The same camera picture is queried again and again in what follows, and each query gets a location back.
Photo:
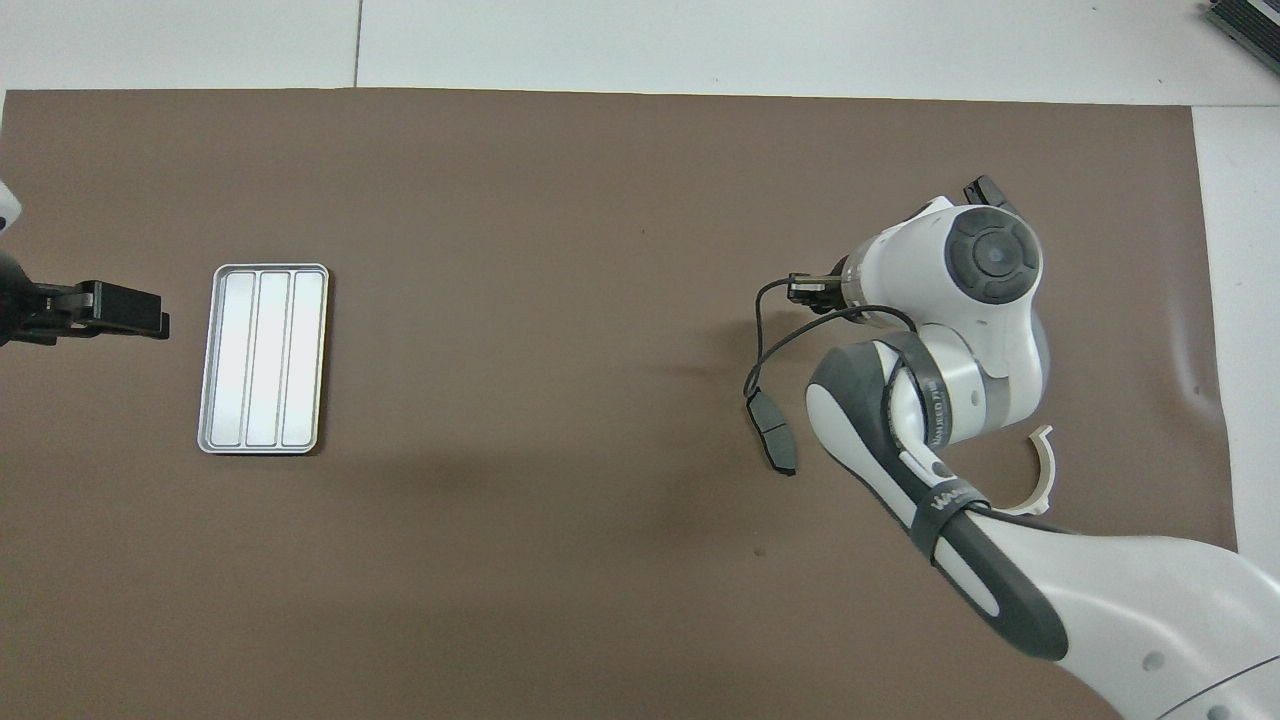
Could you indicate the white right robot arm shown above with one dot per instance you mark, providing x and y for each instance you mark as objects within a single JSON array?
[{"x": 990, "y": 340}]

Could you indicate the short dark grey brake pad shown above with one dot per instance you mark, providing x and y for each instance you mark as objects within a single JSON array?
[{"x": 988, "y": 190}]

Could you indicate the dark grey ribbed device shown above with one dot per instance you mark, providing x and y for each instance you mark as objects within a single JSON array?
[{"x": 1250, "y": 25}]

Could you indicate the white curved plastic bracket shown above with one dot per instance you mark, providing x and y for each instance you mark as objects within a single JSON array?
[{"x": 1045, "y": 470}]

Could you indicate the brown table mat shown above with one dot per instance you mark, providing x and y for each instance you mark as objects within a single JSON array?
[{"x": 500, "y": 250}]

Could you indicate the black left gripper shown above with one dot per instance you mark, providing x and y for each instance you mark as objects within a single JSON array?
[{"x": 15, "y": 300}]

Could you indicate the long dark grey brake pad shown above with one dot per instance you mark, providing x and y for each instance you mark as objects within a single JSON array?
[{"x": 772, "y": 432}]

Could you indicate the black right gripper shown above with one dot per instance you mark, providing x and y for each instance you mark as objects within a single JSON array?
[{"x": 815, "y": 292}]

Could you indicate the silver ribbed metal tray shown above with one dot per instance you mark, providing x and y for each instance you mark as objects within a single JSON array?
[{"x": 262, "y": 360}]

